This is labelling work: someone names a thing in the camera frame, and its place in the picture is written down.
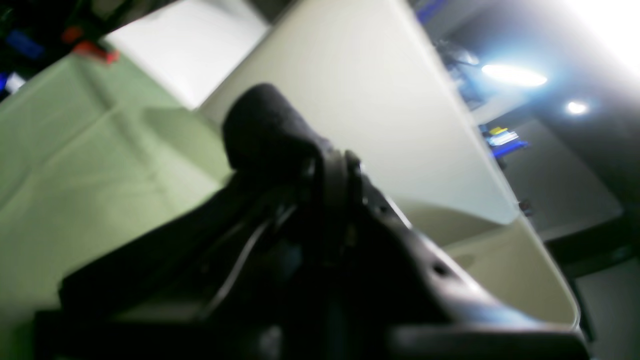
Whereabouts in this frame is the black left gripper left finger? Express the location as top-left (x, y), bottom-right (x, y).
top-left (33, 165), bottom-right (321, 360)

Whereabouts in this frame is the black t-shirt with colourful print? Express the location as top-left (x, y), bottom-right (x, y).
top-left (222, 83), bottom-right (334, 179)

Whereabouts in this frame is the light green table cloth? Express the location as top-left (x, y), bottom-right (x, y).
top-left (0, 55), bottom-right (231, 360)

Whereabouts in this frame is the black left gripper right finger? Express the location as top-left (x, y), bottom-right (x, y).
top-left (320, 150), bottom-right (590, 360)

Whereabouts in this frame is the red black clamp left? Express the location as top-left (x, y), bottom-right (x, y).
top-left (60, 25), bottom-right (121, 65)

